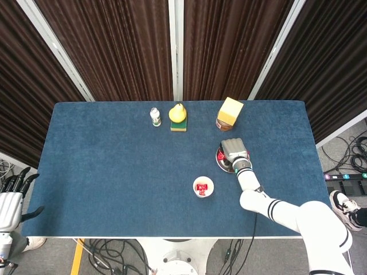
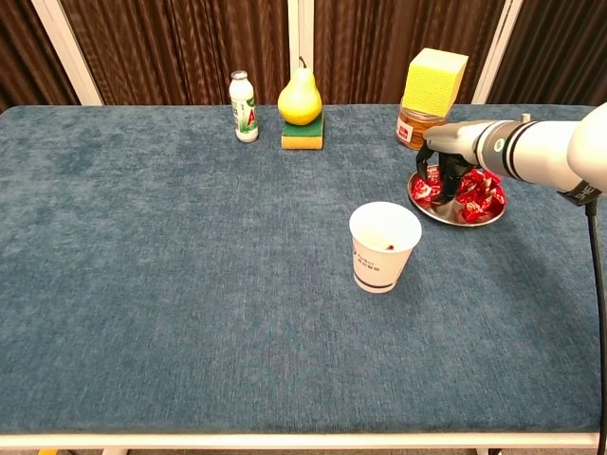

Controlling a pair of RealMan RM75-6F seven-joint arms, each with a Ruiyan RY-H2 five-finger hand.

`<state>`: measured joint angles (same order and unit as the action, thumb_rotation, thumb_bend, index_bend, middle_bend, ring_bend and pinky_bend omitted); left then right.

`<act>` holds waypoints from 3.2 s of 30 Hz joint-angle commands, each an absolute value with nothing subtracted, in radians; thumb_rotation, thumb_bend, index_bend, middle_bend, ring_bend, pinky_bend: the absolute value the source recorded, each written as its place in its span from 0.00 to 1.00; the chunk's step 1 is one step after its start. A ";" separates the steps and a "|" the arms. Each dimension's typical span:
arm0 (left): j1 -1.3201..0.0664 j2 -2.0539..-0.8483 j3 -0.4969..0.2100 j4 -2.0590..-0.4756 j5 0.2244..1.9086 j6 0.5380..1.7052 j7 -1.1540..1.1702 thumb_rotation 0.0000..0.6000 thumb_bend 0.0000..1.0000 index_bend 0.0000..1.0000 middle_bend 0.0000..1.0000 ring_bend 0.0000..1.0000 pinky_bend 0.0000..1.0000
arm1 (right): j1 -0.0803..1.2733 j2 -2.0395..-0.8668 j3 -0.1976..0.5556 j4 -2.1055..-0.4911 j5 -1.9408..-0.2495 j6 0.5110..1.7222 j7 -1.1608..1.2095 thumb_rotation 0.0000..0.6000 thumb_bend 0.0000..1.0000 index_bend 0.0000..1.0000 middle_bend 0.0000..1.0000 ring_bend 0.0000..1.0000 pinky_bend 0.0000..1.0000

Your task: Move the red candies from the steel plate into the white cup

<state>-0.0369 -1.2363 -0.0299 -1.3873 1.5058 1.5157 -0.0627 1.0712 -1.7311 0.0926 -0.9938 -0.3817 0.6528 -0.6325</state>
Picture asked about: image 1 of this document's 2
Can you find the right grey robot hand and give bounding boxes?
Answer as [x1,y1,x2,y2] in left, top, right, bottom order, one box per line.
[219,137,249,168]

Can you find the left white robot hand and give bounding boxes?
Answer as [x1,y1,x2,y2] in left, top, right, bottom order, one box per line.
[0,167,45,231]

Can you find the round steel plate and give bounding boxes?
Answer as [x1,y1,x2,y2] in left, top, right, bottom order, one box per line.
[215,143,252,174]

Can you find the white paper cup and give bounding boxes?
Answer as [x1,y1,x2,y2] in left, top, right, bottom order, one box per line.
[192,175,215,199]

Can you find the glass honey jar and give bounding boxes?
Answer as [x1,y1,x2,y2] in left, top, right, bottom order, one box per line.
[215,111,235,133]

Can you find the yellow foam block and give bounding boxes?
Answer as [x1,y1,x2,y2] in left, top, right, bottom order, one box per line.
[217,96,245,126]

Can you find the plain white sneaker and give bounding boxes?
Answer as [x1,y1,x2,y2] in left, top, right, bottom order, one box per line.
[22,237,46,253]

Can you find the green yellow scouring sponge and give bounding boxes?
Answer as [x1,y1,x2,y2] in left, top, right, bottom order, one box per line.
[170,111,189,132]

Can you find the yellow pear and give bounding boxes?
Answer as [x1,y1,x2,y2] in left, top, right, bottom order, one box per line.
[168,102,188,124]

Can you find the yellow floor tape strip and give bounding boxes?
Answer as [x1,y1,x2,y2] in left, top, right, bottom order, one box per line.
[70,239,85,275]

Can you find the small white drink bottle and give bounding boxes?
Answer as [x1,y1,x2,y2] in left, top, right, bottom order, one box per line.
[149,107,162,127]

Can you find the brown pleated partition panel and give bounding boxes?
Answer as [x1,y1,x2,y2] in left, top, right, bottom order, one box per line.
[33,0,174,102]
[183,0,295,101]
[254,0,367,144]
[0,0,87,170]

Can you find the blue table mat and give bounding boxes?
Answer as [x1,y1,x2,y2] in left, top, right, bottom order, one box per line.
[21,100,338,238]

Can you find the black foot pedal board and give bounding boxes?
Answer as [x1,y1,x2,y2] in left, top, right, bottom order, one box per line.
[323,171,367,201]

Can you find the white black sneaker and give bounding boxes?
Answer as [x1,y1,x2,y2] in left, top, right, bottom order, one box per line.
[329,190,364,233]

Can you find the white table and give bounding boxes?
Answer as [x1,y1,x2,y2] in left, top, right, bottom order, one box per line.
[28,235,304,240]

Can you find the black trouser leg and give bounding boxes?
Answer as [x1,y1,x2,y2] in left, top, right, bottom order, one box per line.
[348,207,367,230]

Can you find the grey floor cables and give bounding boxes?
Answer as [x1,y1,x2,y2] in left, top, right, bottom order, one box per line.
[0,159,14,175]

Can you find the white partition base rail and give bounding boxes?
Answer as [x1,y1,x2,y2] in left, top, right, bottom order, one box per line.
[315,116,367,149]
[0,151,38,174]

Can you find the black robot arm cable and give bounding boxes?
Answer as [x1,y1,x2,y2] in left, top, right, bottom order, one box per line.
[243,212,258,254]

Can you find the black cable with inline box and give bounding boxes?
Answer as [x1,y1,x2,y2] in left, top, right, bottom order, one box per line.
[220,239,244,275]

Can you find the white partition post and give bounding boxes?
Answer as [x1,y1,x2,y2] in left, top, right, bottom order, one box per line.
[167,0,185,101]
[247,0,305,101]
[15,0,96,103]

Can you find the black floor cable tangle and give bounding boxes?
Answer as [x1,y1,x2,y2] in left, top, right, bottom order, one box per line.
[85,239,155,275]

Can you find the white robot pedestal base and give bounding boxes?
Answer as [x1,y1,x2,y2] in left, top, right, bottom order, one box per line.
[134,238,220,275]

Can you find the black coiled floor cables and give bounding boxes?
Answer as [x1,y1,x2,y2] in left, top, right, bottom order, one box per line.
[321,134,367,174]

